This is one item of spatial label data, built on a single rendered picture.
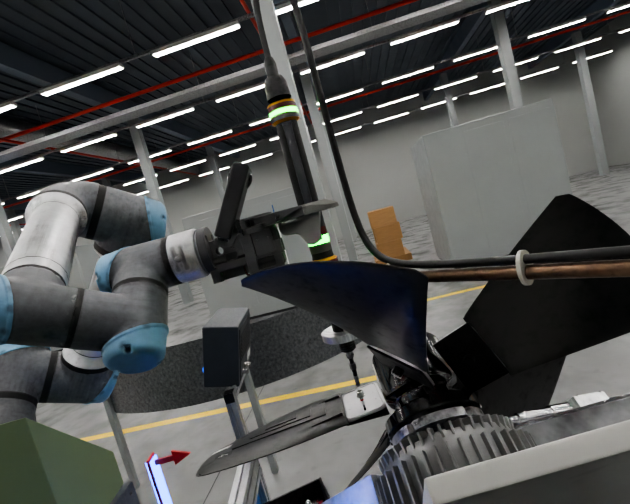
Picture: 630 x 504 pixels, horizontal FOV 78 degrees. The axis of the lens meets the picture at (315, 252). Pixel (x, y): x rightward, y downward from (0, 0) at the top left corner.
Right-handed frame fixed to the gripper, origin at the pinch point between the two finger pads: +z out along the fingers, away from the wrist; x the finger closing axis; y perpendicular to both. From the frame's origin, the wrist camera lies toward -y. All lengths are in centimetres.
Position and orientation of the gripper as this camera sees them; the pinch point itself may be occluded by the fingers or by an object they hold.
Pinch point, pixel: (327, 202)
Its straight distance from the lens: 60.1
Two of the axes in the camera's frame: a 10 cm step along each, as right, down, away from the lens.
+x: 0.3, 0.8, -10.0
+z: 9.6, -2.7, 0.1
